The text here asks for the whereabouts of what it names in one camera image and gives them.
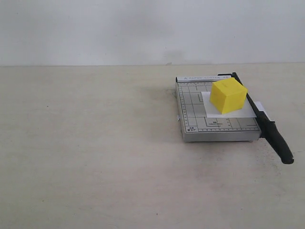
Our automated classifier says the yellow cube block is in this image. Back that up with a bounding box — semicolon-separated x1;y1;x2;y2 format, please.
209;77;248;115

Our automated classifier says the white paper sheet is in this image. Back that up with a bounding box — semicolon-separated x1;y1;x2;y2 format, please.
201;92;256;118

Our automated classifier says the black cutter blade arm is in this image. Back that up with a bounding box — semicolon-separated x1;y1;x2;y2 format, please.
227;73;294;164

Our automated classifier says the grey paper cutter base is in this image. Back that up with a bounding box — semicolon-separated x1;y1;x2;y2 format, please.
175;74;261;142

